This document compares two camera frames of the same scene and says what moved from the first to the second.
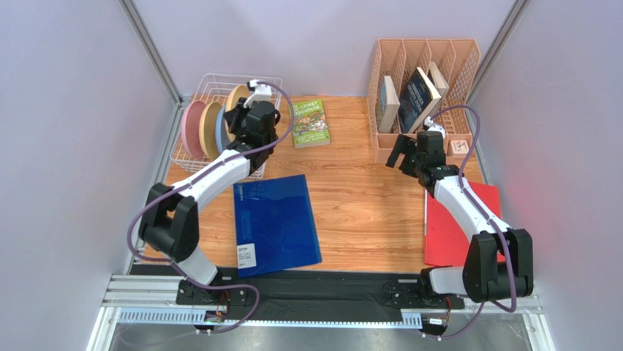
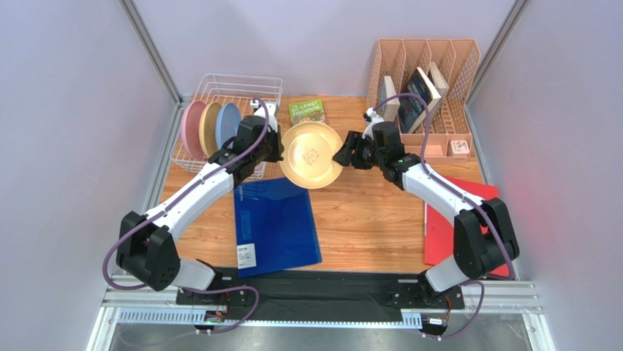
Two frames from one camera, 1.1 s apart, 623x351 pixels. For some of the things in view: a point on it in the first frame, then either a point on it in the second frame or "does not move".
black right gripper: [409, 151] → [351, 151]
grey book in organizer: [390, 105] does not move
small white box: [459, 147] does not move
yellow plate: [238, 91] → [308, 150]
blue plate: [221, 131] does not move
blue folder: [274, 225] does not move
